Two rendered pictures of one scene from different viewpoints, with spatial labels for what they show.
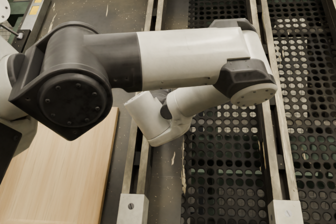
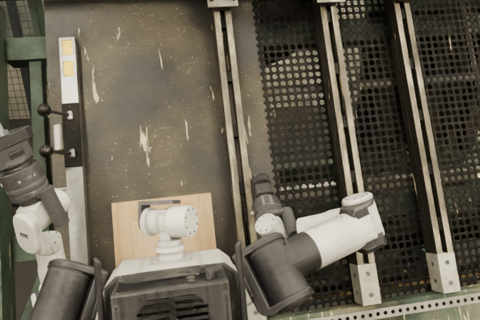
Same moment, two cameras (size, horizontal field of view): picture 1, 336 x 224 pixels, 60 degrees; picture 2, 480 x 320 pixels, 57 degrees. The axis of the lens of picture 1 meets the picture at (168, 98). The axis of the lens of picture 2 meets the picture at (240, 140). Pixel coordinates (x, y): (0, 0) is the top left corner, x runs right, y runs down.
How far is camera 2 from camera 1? 0.84 m
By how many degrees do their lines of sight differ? 27
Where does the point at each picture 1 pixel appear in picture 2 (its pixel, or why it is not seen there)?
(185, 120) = not seen: hidden behind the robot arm
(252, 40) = (373, 211)
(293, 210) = (371, 271)
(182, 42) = (343, 242)
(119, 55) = (311, 264)
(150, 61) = (326, 261)
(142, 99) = (275, 229)
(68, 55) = (291, 282)
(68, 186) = not seen: hidden behind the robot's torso
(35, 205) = not seen: hidden behind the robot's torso
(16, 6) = (21, 46)
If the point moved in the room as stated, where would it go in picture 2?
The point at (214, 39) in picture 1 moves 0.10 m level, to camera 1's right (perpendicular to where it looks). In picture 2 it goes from (359, 233) to (397, 226)
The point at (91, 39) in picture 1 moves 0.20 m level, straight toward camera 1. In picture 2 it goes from (291, 255) to (361, 313)
